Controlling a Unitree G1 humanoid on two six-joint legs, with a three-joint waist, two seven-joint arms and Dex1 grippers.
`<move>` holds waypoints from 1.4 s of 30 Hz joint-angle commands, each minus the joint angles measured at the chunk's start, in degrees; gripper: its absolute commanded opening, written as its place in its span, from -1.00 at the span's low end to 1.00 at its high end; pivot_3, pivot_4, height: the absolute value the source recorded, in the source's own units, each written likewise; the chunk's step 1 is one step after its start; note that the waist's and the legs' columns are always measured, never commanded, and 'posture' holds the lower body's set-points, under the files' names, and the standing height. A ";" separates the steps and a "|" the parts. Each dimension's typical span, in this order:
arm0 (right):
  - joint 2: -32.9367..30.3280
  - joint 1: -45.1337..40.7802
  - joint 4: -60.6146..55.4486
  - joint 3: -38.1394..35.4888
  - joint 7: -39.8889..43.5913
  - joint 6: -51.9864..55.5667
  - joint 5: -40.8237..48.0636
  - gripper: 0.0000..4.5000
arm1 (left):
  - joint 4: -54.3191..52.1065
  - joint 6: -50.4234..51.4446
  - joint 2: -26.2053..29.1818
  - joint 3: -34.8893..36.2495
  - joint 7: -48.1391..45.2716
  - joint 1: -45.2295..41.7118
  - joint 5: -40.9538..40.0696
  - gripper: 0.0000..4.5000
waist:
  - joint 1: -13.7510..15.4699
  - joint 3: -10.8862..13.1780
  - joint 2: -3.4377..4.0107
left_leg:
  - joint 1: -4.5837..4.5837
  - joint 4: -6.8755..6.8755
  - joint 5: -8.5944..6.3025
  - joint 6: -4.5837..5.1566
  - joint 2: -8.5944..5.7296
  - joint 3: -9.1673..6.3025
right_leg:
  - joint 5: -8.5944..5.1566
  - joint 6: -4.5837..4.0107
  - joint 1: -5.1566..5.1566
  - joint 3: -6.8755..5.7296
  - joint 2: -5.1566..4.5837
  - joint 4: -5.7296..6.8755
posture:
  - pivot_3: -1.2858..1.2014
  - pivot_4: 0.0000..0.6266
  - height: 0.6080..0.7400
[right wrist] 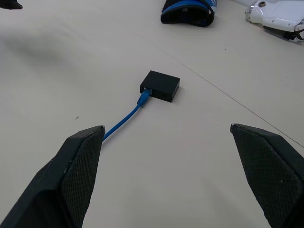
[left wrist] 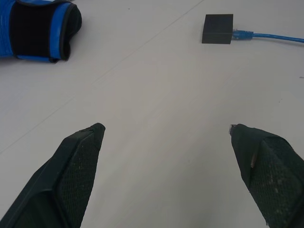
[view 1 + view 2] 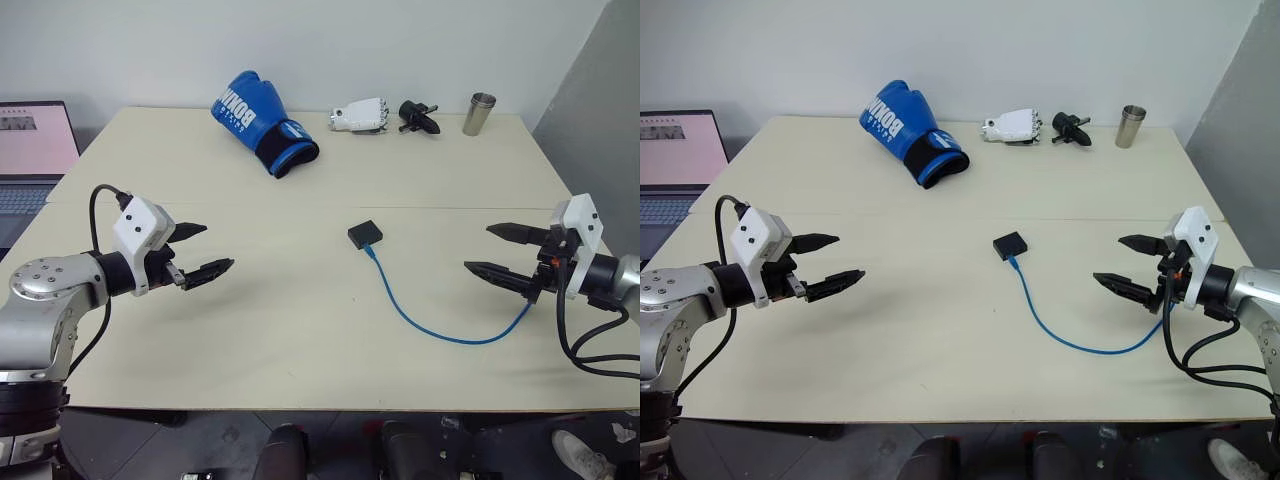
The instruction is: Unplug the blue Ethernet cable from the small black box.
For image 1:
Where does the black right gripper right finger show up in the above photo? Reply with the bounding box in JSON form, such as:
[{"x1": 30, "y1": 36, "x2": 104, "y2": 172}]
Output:
[{"x1": 229, "y1": 123, "x2": 304, "y2": 228}]

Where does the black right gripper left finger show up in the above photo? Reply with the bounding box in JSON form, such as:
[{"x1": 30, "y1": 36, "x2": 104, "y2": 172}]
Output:
[{"x1": 0, "y1": 125, "x2": 105, "y2": 228}]

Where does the small black box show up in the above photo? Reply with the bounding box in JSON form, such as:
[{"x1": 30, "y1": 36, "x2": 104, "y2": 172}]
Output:
[{"x1": 140, "y1": 70, "x2": 181, "y2": 104}]

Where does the white robotic hand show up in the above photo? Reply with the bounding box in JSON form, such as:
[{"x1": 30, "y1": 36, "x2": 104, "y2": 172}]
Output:
[{"x1": 244, "y1": 0, "x2": 304, "y2": 45}]

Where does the black object at edge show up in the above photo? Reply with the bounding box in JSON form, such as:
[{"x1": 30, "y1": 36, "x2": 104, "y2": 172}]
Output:
[{"x1": 0, "y1": 0, "x2": 23, "y2": 10}]

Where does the blue Ethernet cable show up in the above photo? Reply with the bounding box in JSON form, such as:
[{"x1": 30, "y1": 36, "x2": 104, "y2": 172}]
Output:
[{"x1": 102, "y1": 87, "x2": 153, "y2": 144}]

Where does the black and blue strap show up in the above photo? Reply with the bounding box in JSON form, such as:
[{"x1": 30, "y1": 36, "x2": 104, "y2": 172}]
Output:
[{"x1": 160, "y1": 0, "x2": 218, "y2": 28}]

